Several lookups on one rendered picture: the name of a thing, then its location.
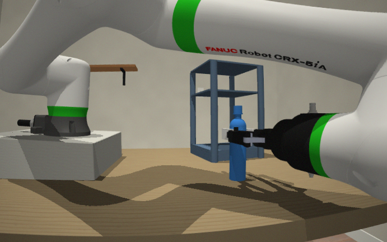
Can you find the blue shelving unit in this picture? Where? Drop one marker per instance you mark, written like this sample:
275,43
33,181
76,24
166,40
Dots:
214,151

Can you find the blue bottle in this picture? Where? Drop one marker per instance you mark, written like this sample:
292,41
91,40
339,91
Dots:
237,170

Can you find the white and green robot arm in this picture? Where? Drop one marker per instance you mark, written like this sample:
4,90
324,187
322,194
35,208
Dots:
352,45

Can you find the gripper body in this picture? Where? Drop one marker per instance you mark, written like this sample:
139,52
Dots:
274,139

